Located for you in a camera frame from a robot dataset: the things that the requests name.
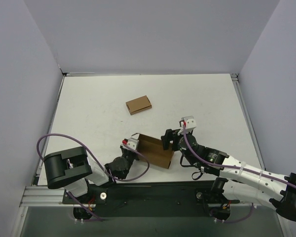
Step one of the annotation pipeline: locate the large cardboard box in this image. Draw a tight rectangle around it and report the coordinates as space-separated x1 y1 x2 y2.
131 133 174 169

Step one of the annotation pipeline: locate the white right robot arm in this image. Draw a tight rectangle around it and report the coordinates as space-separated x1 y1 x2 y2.
161 128 296 222

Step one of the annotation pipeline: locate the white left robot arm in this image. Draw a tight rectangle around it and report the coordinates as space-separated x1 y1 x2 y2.
43 147 139 203

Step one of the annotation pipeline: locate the small folded cardboard box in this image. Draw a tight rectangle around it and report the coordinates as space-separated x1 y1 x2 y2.
126 95 152 116

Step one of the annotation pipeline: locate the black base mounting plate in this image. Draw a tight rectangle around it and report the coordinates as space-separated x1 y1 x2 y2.
61 180 240 223

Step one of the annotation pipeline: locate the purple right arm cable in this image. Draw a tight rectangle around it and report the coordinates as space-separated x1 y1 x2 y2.
182 123 296 223

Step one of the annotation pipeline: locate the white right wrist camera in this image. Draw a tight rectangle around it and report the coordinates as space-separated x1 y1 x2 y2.
178 116 197 135

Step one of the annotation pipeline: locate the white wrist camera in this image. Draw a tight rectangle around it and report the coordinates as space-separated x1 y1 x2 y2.
178 116 197 135
122 137 139 151

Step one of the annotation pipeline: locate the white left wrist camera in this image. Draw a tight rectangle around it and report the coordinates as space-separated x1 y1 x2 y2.
122 137 139 151

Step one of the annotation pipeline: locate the aluminium frame rail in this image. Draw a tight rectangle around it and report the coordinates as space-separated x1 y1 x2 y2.
20 186 65 207

